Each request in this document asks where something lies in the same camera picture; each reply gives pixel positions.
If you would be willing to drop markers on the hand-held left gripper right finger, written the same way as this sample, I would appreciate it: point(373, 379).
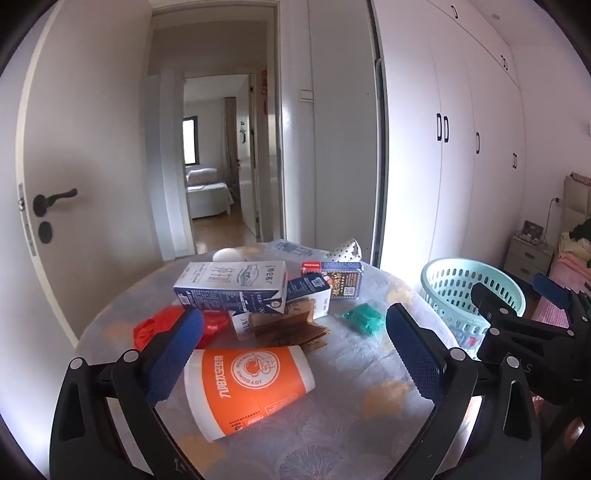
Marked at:
point(413, 350)

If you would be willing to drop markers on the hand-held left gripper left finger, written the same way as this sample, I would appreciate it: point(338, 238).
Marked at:
point(173, 355)

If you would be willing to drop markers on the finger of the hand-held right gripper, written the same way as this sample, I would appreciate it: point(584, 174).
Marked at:
point(487, 300)
point(550, 289)

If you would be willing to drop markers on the teal plastic basket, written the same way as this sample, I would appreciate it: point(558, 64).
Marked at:
point(443, 286)

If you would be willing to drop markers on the orange paper cup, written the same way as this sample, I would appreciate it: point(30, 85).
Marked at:
point(249, 392)

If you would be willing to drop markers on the white blue milk carton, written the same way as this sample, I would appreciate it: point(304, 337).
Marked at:
point(221, 281)

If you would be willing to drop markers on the clear plastic bottle blue cap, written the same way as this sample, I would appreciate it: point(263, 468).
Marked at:
point(293, 249)

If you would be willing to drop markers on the pink blanket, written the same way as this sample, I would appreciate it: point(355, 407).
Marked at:
point(570, 272)

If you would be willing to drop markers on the red plastic bag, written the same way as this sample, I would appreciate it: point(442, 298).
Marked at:
point(147, 330)

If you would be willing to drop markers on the clear plastic wrapper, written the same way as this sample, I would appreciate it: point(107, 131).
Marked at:
point(464, 332)

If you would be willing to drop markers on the white nightstand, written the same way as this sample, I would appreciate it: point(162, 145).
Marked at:
point(521, 258)

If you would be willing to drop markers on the folded clothes pile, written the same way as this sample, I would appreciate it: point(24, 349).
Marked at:
point(575, 244)

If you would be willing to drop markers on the green plastic wrapper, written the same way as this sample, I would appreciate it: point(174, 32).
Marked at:
point(362, 318)

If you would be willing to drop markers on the grey printed tablecloth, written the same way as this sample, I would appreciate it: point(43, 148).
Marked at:
point(351, 369)

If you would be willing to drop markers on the white torn carton piece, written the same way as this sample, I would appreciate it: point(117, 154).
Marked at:
point(241, 325)

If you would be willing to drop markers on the beige padded headboard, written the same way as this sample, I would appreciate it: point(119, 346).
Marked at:
point(577, 198)

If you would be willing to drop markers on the dark snack box red label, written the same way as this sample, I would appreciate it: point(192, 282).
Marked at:
point(341, 281)

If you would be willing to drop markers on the white round object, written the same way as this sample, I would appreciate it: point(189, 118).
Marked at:
point(226, 255)

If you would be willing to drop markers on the brown folded cardboard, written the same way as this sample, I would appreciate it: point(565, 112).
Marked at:
point(286, 330)

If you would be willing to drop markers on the white dotted paper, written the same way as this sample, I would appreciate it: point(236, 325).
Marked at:
point(344, 251)

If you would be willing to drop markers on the small blue carton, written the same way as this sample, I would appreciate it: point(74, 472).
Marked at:
point(307, 288)

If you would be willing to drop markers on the white wardrobe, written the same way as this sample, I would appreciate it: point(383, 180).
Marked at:
point(415, 161)

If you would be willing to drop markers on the white bed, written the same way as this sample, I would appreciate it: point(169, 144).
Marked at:
point(207, 194)

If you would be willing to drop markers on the black door lock knob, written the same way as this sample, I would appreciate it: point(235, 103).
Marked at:
point(45, 231)

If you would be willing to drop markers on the dark framed window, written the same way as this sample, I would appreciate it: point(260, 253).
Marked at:
point(189, 141)

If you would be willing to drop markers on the beige curtain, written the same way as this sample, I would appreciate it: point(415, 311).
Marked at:
point(229, 138)

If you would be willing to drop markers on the white room door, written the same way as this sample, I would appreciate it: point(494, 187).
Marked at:
point(92, 138)

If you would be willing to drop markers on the small picture frame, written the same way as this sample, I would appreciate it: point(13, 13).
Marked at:
point(532, 229)

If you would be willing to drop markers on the wall coat hook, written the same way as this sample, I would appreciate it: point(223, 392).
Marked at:
point(243, 129)

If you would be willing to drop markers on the white light switch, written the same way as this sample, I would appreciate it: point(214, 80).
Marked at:
point(305, 94)

